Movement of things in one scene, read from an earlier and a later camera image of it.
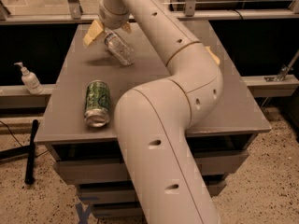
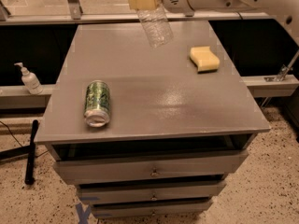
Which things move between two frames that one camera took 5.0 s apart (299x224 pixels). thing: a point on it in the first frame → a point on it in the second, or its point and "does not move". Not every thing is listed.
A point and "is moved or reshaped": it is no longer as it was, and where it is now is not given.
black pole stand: (29, 149) does not move
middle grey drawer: (126, 192) does not move
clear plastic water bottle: (120, 49) is moved or reshaped
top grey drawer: (216, 163) does not move
